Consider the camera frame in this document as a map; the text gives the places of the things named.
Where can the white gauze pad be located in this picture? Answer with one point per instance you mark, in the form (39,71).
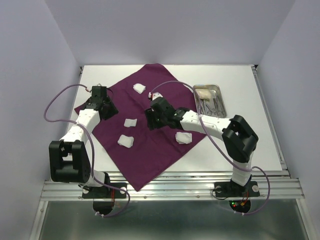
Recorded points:
(126,141)
(183,137)
(130,122)
(139,88)

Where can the white gauze pad upper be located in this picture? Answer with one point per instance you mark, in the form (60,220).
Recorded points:
(130,122)

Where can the white gauze pad right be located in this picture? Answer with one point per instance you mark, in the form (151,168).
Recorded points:
(183,137)

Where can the white gauze pad top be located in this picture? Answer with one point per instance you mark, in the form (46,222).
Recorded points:
(139,88)

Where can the steel forceps ring handled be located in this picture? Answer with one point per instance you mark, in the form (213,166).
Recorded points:
(204,110)

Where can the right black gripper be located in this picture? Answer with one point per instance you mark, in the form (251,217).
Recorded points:
(150,114)

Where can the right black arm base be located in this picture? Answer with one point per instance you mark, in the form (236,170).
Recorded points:
(230,189)

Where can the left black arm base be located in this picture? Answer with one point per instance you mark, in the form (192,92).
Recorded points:
(102,192)

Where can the stainless steel instrument tray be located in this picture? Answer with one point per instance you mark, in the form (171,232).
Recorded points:
(209,100)

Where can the white gauze pad lower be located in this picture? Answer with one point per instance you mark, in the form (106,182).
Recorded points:
(126,141)

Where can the purple surgical drape cloth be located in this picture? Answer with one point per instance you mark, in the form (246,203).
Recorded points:
(153,151)

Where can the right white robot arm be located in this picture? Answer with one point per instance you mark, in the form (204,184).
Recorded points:
(239,138)

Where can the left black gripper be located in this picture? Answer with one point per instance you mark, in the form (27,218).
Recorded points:
(114,110)

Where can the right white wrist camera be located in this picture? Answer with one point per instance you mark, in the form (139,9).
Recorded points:
(154,95)

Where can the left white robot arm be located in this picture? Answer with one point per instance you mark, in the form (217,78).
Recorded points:
(72,158)

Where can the aluminium frame rail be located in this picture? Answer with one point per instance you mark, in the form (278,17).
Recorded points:
(180,186)

